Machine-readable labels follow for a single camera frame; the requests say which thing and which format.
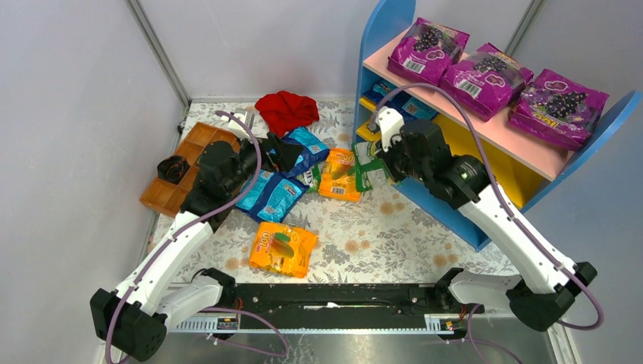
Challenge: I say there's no blue yellow pink shelf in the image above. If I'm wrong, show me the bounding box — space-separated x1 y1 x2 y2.
351 0 643 253

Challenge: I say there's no blue candy bag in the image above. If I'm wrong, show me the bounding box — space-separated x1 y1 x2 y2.
235 171 309 223
362 79 438 122
281 127 330 177

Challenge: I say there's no blue candy bag on shelf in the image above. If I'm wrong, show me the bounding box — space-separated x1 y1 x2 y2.
362 79 438 122

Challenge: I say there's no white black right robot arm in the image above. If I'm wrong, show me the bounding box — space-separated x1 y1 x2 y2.
375 116 598 331

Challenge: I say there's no red cloth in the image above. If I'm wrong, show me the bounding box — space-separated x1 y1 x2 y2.
255 90 320 137

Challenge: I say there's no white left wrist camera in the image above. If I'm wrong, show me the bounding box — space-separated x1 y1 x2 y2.
227 108 255 143

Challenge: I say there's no purple grape candy bag middle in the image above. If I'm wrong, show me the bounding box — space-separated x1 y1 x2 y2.
439 42 534 122

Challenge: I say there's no purple grape candy bag right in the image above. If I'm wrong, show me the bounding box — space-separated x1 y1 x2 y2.
509 68 609 151

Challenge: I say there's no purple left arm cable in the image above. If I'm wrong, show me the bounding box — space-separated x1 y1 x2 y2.
104 109 290 364

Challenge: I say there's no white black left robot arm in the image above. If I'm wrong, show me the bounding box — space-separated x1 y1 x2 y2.
89 133 303 363

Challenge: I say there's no purple grape candy bag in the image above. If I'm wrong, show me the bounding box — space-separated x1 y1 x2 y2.
439 42 534 122
387 17 469 86
509 68 609 151

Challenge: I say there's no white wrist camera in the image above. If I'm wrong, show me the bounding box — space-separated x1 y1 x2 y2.
375 106 404 152
227 108 255 143

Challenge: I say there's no orange wooden divided tray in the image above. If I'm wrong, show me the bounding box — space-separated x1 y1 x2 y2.
139 122 240 217

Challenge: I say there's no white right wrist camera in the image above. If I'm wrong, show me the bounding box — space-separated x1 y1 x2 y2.
375 106 404 152

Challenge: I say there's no green white Fox's candy bag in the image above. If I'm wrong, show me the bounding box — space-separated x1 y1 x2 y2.
297 164 321 193

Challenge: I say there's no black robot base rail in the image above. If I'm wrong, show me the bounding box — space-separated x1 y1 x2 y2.
200 268 486 333

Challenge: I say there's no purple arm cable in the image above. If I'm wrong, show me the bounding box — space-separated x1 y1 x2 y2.
104 109 290 364
369 83 605 364

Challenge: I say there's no purple grape candy bag left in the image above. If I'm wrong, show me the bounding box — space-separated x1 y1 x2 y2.
387 17 469 86

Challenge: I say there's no black round object on tray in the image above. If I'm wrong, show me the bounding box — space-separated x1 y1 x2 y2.
156 155 190 184

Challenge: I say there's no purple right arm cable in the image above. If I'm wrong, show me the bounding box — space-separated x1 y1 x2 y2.
369 83 605 364

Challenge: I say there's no orange mango candy bag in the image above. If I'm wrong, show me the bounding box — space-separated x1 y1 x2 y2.
249 221 318 278
318 148 361 202

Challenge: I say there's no floral table mat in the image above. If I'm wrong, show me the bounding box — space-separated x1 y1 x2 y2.
148 100 521 285

